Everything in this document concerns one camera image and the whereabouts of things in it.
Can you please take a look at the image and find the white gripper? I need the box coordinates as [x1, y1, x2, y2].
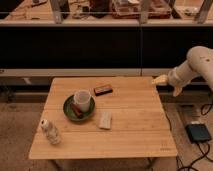
[152, 67, 191, 97]

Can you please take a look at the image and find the brown blackboard eraser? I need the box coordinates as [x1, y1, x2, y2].
[94, 85, 113, 96]

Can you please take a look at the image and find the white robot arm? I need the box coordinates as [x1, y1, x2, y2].
[152, 46, 213, 97]

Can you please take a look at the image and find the white ceramic cup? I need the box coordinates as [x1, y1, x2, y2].
[73, 90, 91, 112]

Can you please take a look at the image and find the wooden folding table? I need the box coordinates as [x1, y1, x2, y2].
[29, 77, 177, 159]

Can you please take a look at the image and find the black foot pedal box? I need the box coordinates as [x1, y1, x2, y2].
[185, 124, 212, 143]

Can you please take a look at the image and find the brown stick on plate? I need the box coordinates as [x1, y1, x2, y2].
[71, 103, 83, 118]

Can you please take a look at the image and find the green plate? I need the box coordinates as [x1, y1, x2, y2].
[63, 95, 95, 122]

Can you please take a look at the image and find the white plastic bottle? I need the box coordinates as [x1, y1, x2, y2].
[40, 119, 61, 145]

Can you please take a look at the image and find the wooden workbench shelf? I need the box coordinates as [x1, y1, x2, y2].
[0, 0, 213, 27]

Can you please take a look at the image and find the black cable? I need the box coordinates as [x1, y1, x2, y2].
[175, 103, 213, 171]

